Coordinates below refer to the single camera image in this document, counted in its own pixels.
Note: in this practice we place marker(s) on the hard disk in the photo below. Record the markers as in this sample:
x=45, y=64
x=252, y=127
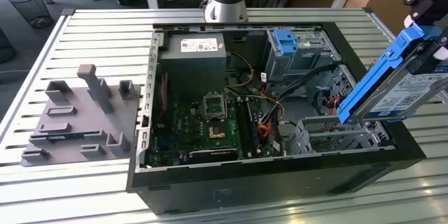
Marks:
x=403, y=98

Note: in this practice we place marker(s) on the black RAM slot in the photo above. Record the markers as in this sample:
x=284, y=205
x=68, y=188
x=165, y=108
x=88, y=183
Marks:
x=240, y=124

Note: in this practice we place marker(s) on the blue drive bay latch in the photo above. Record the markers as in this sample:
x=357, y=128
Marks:
x=285, y=41

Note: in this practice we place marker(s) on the metal optical drive cage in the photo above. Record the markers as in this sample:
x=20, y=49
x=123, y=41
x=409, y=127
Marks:
x=280, y=66

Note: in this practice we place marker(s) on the white barcode tag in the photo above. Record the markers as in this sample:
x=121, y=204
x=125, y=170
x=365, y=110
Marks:
x=264, y=76

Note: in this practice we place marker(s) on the black RAM stick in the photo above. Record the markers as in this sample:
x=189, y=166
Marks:
x=252, y=129

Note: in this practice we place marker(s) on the CPU socket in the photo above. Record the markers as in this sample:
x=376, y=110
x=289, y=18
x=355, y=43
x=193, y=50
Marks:
x=216, y=132

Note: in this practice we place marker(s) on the grey power supply unit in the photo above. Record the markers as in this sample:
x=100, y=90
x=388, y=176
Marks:
x=192, y=72

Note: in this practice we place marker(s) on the black PC case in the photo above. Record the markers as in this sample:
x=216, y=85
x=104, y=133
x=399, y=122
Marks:
x=244, y=182

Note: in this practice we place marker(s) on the black graphics card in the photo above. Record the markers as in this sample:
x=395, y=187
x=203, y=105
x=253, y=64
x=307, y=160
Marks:
x=213, y=154

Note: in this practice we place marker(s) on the green motherboard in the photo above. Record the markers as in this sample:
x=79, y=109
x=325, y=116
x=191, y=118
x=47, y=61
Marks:
x=181, y=119

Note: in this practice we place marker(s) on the grey parts rack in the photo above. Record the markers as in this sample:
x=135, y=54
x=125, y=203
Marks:
x=84, y=113

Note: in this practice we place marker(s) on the RAM stick on rack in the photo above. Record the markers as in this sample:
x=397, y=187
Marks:
x=64, y=137

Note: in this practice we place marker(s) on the black mesh wastebasket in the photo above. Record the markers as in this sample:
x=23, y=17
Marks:
x=29, y=9

